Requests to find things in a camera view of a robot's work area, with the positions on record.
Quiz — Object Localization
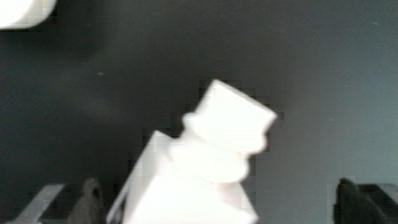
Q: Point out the white chair backrest frame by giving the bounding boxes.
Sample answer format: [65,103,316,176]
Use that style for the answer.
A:
[0,0,56,30]

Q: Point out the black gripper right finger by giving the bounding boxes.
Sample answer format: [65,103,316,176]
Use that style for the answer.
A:
[332,178,398,224]

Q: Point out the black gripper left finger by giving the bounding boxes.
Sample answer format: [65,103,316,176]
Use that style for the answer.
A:
[10,177,108,224]

